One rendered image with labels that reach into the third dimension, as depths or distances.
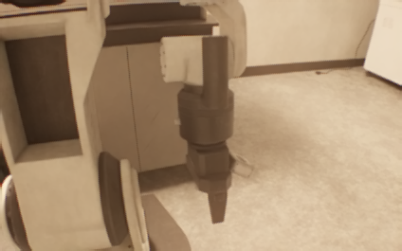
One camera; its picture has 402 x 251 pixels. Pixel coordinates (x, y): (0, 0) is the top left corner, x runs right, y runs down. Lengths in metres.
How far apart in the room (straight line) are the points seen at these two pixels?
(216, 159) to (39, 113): 0.26
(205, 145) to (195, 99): 0.08
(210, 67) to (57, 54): 0.19
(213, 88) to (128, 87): 0.69
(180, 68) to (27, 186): 0.25
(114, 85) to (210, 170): 0.66
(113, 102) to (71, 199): 0.71
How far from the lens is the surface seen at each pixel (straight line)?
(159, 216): 0.99
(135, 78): 1.02
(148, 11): 1.07
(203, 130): 0.40
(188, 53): 0.38
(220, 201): 0.45
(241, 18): 0.41
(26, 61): 0.39
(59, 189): 0.38
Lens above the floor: 0.92
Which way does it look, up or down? 31 degrees down
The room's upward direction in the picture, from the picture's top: 1 degrees clockwise
